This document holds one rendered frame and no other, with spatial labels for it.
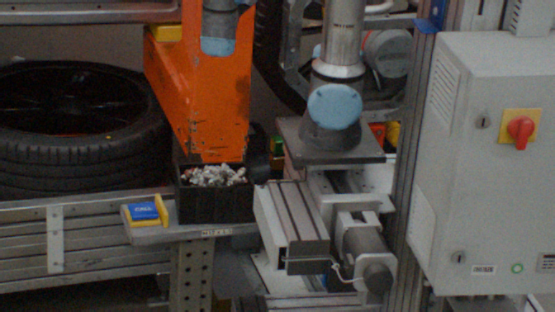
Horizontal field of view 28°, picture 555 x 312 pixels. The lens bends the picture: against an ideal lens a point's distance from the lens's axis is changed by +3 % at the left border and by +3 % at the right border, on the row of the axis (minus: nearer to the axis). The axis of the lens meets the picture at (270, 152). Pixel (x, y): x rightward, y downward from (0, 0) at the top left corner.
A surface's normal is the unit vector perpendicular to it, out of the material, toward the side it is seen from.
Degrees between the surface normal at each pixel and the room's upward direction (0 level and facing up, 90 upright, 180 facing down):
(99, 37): 0
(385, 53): 90
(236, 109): 90
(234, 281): 0
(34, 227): 90
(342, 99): 98
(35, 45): 0
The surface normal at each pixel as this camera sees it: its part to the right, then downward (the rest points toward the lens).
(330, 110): -0.08, 0.57
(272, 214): 0.07, -0.89
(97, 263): 0.29, 0.46
